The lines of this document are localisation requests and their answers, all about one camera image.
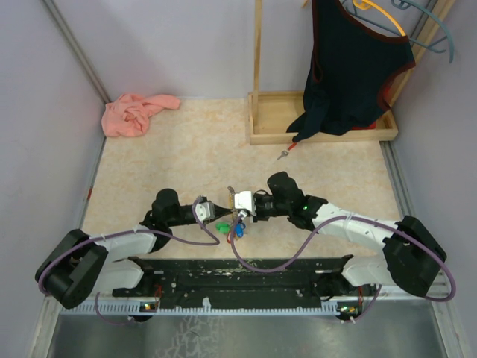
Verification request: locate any aluminium frame rail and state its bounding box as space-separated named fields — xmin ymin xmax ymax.
xmin=379 ymin=270 xmax=450 ymax=300

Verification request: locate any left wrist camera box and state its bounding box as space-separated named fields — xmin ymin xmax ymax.
xmin=192 ymin=196 xmax=215 ymax=224

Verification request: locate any grey oval key organizer ring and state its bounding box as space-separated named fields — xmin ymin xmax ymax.
xmin=226 ymin=185 xmax=239 ymax=224

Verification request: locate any dark navy vest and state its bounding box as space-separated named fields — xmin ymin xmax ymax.
xmin=287 ymin=0 xmax=415 ymax=142

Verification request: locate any yellow clothes hanger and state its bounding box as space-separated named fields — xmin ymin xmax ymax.
xmin=352 ymin=0 xmax=407 ymax=38

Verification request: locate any key with blue tag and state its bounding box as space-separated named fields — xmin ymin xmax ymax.
xmin=234 ymin=222 xmax=246 ymax=239

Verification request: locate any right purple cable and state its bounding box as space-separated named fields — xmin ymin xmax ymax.
xmin=229 ymin=210 xmax=458 ymax=324

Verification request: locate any key with red tag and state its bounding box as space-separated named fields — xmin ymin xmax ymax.
xmin=277 ymin=142 xmax=297 ymax=160

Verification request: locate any pink crumpled cloth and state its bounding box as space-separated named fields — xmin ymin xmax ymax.
xmin=101 ymin=93 xmax=181 ymax=137

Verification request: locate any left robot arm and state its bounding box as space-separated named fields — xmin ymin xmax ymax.
xmin=35 ymin=189 xmax=232 ymax=309

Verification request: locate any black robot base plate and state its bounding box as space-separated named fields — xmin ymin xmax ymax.
xmin=111 ymin=254 xmax=377 ymax=310

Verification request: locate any teal clothes hanger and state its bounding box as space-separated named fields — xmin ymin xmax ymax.
xmin=391 ymin=0 xmax=455 ymax=63

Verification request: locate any green key tag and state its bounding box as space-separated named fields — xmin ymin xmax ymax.
xmin=215 ymin=222 xmax=230 ymax=234

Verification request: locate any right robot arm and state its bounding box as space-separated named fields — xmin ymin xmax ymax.
xmin=253 ymin=172 xmax=447 ymax=298

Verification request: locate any wooden clothes rack base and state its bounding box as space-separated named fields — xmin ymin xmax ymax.
xmin=249 ymin=1 xmax=454 ymax=145

